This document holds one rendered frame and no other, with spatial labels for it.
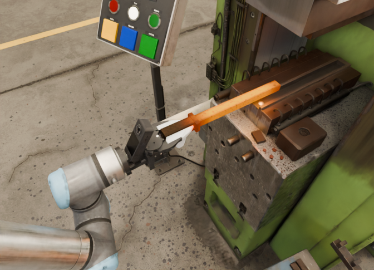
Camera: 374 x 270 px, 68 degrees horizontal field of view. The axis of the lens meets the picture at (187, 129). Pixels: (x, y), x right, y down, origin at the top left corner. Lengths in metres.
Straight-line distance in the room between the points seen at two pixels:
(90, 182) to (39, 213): 1.30
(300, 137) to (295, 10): 0.36
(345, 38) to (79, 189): 1.05
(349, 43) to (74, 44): 2.54
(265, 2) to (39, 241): 0.72
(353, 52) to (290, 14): 0.57
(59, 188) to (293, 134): 0.64
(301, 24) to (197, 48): 2.24
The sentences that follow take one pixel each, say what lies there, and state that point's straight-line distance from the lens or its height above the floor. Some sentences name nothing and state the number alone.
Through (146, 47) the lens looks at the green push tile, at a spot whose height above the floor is 1.01.
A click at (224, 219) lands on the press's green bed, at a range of 1.59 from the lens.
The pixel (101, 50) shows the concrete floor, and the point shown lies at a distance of 2.98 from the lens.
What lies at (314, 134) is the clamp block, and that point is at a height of 0.98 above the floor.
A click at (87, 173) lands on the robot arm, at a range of 0.69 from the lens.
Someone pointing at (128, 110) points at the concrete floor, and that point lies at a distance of 2.29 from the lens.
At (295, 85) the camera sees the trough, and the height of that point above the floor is 0.99.
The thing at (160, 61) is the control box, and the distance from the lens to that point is 1.09.
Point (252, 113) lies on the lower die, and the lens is 0.94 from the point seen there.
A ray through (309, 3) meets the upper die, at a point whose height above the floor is 1.34.
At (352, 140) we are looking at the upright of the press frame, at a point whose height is 0.99.
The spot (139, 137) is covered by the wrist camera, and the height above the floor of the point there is 1.11.
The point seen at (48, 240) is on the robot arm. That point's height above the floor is 1.07.
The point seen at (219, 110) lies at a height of 1.05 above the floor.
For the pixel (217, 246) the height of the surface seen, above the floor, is 0.00.
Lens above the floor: 1.62
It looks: 50 degrees down
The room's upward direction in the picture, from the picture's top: straight up
